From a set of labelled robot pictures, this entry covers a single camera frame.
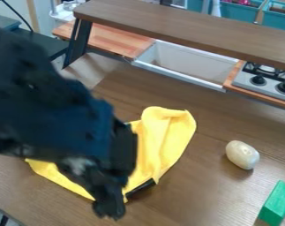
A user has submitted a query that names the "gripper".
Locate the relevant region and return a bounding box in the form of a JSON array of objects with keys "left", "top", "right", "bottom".
[{"left": 55, "top": 117, "right": 140, "bottom": 222}]

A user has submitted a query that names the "yellow cloth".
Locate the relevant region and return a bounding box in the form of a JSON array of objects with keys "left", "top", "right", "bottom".
[{"left": 24, "top": 105, "right": 198, "bottom": 204}]

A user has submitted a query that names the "toy sink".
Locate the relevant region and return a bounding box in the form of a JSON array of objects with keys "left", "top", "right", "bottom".
[{"left": 130, "top": 39, "right": 242, "bottom": 94}]

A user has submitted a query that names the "green block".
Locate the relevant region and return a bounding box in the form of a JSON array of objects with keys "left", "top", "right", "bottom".
[{"left": 257, "top": 179, "right": 285, "bottom": 226}]

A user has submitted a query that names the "wooden shelf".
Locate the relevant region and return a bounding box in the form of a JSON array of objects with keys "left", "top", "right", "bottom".
[{"left": 62, "top": 0, "right": 285, "bottom": 72}]

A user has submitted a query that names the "toy stove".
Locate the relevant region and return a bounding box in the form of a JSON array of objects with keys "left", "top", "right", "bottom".
[{"left": 230, "top": 60, "right": 285, "bottom": 104}]

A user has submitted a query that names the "teal bin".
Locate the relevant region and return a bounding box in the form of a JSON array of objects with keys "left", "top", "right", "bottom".
[
  {"left": 260, "top": 0, "right": 285, "bottom": 32},
  {"left": 218, "top": 0, "right": 268, "bottom": 24}
]

